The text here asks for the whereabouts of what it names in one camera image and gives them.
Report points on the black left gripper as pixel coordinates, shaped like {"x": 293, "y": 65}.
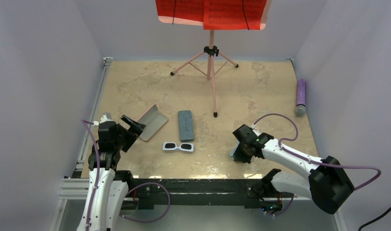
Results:
{"x": 133, "y": 132}

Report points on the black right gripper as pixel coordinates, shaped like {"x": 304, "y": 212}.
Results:
{"x": 238, "y": 156}

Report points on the blue cloth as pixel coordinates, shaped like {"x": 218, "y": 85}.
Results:
{"x": 234, "y": 154}

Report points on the pink glasses case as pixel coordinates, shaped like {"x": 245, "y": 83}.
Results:
{"x": 153, "y": 120}

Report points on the white frame sunglasses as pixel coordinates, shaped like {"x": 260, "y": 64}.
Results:
{"x": 172, "y": 146}

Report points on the grey glasses case green lining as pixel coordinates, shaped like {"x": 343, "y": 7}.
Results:
{"x": 186, "y": 129}

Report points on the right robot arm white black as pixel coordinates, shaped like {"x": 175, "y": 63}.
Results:
{"x": 322, "y": 180}

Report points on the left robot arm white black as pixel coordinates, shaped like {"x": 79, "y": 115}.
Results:
{"x": 108, "y": 186}

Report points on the purple microphone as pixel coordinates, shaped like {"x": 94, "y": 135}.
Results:
{"x": 300, "y": 109}

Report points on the pink music stand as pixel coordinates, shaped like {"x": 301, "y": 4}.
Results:
{"x": 211, "y": 51}

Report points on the red sheet music desk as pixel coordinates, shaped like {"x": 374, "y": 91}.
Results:
{"x": 215, "y": 14}

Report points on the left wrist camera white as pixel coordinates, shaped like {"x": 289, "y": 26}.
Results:
{"x": 104, "y": 118}

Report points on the black base frame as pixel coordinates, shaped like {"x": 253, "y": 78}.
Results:
{"x": 248, "y": 193}

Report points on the aluminium rail left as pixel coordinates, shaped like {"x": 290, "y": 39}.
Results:
{"x": 73, "y": 186}

